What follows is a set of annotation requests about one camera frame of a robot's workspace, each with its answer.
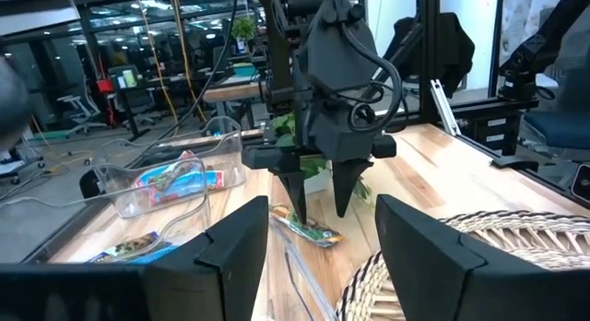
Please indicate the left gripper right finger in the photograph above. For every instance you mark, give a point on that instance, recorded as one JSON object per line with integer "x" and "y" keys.
{"x": 428, "y": 275}

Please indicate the black hanging jacket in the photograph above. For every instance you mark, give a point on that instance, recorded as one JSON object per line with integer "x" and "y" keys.
{"x": 451, "y": 49}

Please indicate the white office chair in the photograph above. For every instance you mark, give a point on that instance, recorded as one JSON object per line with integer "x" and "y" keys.
{"x": 80, "y": 111}

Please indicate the dark and blue granola bar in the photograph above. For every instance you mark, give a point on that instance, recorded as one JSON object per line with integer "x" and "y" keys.
{"x": 318, "y": 233}

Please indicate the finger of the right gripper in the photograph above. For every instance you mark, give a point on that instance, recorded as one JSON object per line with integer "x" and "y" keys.
{"x": 345, "y": 182}
{"x": 295, "y": 187}

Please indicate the wooden desk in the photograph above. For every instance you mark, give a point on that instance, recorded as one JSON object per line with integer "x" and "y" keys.
{"x": 230, "y": 92}

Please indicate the black office chair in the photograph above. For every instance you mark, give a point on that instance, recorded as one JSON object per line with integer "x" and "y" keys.
{"x": 133, "y": 99}

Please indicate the clear plastic bin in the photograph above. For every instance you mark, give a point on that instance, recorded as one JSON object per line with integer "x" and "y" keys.
{"x": 230, "y": 150}
{"x": 124, "y": 196}
{"x": 184, "y": 233}

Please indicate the black clamp foot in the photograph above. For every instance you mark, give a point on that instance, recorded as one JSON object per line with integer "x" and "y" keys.
{"x": 514, "y": 162}

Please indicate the blue patterned granola bar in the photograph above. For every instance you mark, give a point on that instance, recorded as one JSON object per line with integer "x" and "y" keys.
{"x": 175, "y": 187}

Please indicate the small potted plant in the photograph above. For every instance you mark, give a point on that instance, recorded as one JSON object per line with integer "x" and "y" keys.
{"x": 243, "y": 29}

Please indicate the blue granola bar red ends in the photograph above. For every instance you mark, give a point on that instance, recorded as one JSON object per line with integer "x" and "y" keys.
{"x": 214, "y": 178}

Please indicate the silver metal bracket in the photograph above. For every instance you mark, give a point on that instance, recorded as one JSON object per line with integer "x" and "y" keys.
{"x": 444, "y": 106}

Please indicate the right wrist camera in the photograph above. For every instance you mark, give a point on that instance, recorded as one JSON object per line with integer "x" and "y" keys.
{"x": 332, "y": 136}

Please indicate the black box white labels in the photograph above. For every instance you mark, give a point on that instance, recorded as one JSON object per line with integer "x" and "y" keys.
{"x": 507, "y": 136}

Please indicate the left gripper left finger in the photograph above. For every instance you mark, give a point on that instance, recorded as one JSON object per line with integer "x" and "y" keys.
{"x": 221, "y": 275}

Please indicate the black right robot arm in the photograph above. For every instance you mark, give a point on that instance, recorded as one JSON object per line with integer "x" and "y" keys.
{"x": 530, "y": 53}

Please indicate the round woven placemat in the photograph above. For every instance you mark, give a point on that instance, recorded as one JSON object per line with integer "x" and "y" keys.
{"x": 530, "y": 238}

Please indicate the green leafy plant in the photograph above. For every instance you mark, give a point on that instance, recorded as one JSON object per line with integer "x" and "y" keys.
{"x": 283, "y": 125}

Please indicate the blue seat chair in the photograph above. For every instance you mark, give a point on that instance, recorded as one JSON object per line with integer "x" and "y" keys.
{"x": 558, "y": 129}

